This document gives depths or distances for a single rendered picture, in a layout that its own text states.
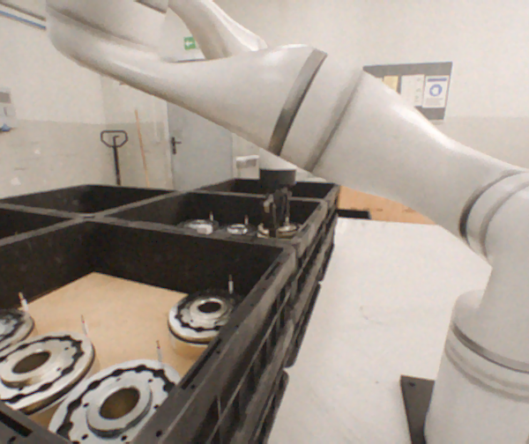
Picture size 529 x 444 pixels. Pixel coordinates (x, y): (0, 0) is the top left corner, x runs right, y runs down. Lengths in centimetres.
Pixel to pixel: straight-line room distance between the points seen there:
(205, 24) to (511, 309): 40
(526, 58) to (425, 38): 94
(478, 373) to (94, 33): 45
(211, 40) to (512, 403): 48
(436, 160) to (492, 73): 341
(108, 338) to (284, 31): 352
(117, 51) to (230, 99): 11
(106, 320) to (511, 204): 47
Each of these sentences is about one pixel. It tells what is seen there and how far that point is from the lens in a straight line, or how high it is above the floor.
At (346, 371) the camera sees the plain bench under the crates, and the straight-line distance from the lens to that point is 53.
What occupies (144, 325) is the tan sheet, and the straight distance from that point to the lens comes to 42.
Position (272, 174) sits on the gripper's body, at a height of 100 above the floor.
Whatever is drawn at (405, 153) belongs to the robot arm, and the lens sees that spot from 25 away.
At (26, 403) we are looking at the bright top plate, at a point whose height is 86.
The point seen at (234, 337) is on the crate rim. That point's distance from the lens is 21.
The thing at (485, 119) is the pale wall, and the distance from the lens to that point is 364.
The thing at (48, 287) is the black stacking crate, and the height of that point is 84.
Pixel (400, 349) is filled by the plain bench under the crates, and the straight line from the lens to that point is 60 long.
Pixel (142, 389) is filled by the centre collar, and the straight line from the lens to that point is 28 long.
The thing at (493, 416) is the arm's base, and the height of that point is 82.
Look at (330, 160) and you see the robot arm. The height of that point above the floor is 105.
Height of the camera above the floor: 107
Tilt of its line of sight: 17 degrees down
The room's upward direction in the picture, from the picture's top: straight up
